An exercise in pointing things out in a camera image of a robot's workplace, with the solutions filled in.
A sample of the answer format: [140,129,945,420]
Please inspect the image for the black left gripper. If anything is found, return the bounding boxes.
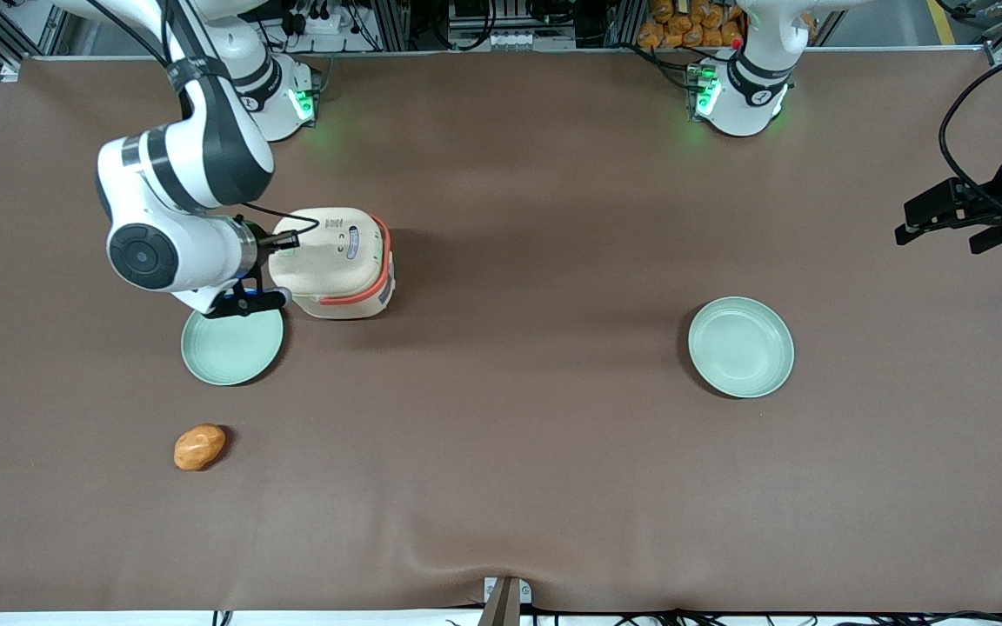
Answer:
[894,176,1002,247]

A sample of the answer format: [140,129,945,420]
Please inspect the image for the pale green round plate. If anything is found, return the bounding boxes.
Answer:
[688,296,795,399]
[181,306,284,387]

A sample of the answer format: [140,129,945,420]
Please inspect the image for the orange brown bread roll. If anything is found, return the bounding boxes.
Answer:
[174,423,227,472]

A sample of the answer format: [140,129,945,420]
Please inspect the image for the white power strip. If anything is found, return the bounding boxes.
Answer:
[288,0,358,37]

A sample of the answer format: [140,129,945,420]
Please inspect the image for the pile of orange bread rolls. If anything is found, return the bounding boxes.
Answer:
[638,0,747,50]

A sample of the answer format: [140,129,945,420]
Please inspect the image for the brown table mat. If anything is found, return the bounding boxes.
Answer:
[0,48,1002,615]

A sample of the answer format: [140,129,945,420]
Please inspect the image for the grey control box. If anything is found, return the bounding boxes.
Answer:
[447,0,578,51]

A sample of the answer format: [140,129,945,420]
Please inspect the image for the cream rice cooker orange handle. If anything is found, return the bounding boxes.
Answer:
[268,207,396,321]

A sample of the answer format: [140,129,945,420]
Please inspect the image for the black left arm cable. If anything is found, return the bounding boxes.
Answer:
[938,48,1002,210]

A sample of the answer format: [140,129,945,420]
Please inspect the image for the grey metal camera bracket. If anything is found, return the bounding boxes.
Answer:
[477,576,533,626]

